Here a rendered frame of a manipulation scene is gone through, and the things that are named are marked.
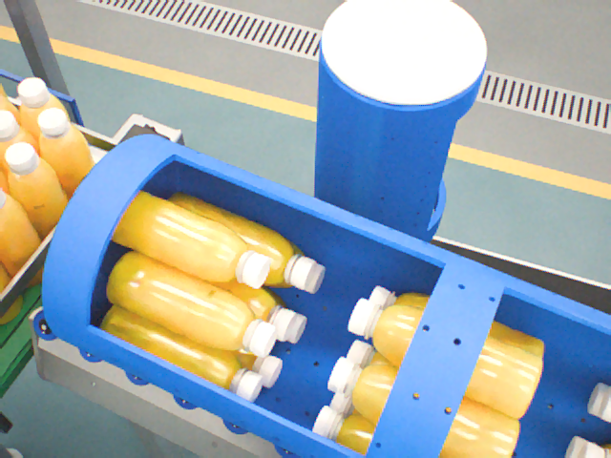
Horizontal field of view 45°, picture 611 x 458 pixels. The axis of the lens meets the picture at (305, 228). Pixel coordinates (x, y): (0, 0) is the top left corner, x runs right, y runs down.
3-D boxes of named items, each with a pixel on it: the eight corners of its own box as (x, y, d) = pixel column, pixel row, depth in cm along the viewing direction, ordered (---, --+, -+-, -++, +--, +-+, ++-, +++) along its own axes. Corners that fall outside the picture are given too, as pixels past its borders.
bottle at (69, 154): (115, 194, 122) (89, 118, 106) (89, 224, 118) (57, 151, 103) (81, 177, 124) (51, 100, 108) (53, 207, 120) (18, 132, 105)
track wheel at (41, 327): (59, 320, 99) (69, 314, 101) (32, 306, 100) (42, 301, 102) (54, 347, 101) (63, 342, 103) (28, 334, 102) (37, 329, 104)
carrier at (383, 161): (343, 360, 186) (436, 314, 194) (373, 132, 114) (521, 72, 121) (291, 274, 200) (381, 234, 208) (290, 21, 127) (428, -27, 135)
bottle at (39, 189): (32, 221, 118) (-7, 148, 103) (76, 211, 120) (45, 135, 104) (39, 258, 115) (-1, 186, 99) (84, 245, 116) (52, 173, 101)
